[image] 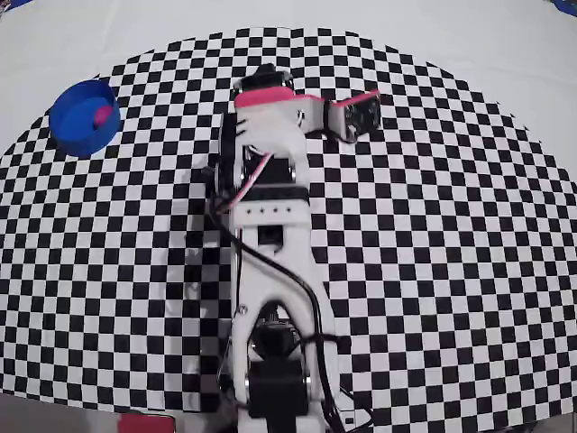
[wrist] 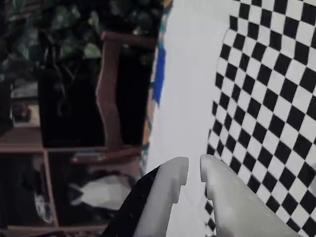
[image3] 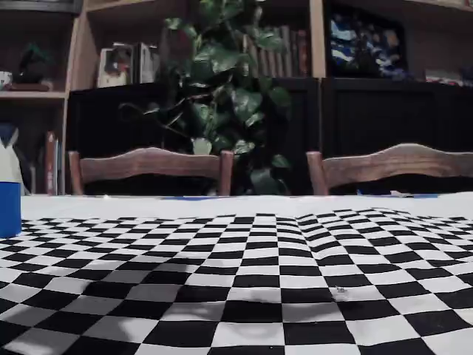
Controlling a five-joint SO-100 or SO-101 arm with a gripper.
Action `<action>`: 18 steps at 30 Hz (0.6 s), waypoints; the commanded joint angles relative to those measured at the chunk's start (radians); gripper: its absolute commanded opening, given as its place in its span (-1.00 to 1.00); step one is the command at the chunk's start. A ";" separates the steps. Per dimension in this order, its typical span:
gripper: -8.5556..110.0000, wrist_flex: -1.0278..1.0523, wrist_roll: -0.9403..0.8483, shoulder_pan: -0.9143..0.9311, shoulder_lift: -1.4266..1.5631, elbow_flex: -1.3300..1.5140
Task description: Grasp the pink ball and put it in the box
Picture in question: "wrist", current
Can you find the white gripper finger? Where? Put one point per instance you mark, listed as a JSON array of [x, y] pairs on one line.
[[232, 205]]

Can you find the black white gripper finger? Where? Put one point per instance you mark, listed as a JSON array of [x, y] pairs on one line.
[[160, 192]]

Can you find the white patterned cup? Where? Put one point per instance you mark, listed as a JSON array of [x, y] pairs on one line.
[[43, 207]]

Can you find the blue tape strip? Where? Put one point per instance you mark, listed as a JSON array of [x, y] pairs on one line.
[[160, 74]]

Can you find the black white checkered mat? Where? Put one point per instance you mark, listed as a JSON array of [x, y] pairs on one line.
[[187, 74]]

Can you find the wooden bookshelf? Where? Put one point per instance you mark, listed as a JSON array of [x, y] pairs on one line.
[[22, 148]]

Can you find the green leafy houseplant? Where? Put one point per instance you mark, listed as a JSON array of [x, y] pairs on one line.
[[74, 24]]

